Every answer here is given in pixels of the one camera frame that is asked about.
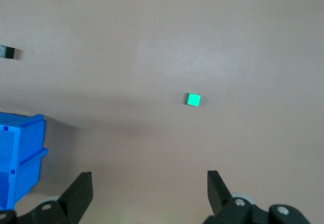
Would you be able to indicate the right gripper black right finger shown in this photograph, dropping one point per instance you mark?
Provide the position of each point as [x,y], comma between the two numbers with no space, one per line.
[222,201]

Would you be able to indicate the black cube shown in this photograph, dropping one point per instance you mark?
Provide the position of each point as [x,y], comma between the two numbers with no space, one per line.
[10,52]

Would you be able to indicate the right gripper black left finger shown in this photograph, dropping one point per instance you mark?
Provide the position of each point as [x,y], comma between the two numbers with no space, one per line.
[73,198]

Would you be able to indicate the brown table cover sheet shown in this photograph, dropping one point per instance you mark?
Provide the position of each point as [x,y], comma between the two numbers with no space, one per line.
[152,31]

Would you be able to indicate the blue plastic storage bin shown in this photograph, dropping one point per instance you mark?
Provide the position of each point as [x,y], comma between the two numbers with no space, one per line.
[25,143]

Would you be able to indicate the green cube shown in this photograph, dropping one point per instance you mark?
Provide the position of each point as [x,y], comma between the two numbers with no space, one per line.
[194,99]

